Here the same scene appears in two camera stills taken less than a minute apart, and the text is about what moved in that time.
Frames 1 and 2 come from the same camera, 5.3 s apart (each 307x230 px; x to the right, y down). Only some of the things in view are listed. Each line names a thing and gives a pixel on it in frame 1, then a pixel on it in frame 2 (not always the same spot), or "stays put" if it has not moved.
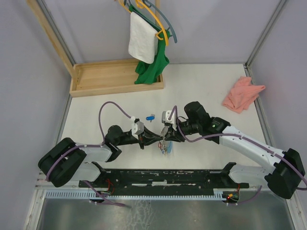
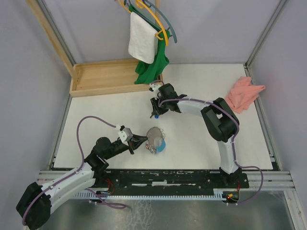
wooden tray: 110,77 stays put
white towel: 143,39 stays put
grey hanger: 148,3 stays put
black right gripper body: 177,134 to 161,109
